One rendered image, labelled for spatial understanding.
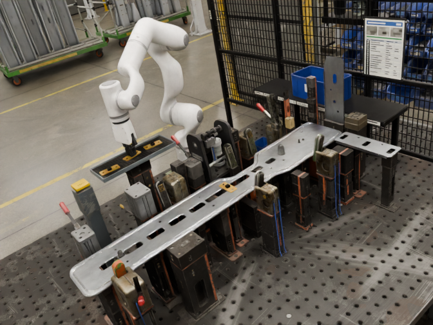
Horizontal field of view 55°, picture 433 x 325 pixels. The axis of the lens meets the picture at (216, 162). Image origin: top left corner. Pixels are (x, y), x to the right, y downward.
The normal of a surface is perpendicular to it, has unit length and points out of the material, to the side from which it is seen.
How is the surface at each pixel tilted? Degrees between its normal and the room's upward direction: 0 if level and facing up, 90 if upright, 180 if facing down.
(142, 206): 90
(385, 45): 90
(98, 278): 0
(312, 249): 0
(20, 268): 0
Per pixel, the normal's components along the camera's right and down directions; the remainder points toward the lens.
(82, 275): -0.17, -0.85
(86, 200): 0.64, 0.30
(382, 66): -0.75, 0.44
